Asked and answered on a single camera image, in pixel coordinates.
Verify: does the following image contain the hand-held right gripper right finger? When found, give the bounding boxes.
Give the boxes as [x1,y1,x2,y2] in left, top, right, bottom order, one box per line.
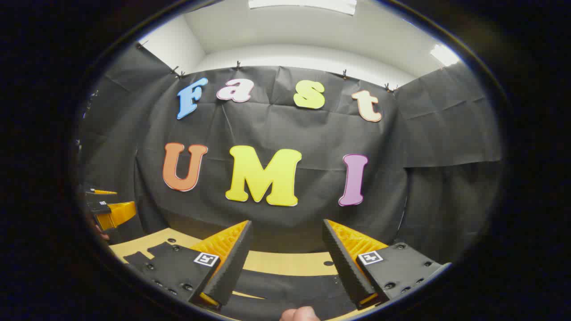
[322,219,450,311]

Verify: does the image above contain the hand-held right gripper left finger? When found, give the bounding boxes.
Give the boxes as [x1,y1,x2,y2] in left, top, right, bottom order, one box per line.
[123,220,254,311]

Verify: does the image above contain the black jeans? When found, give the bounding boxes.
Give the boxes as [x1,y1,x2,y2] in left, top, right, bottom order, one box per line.
[123,242,358,321]

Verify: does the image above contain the black backdrop cloth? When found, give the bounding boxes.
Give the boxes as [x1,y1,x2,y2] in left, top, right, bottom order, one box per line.
[77,42,505,263]

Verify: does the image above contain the ceiling light panel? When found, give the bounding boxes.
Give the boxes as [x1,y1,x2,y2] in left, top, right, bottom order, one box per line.
[430,44,461,68]

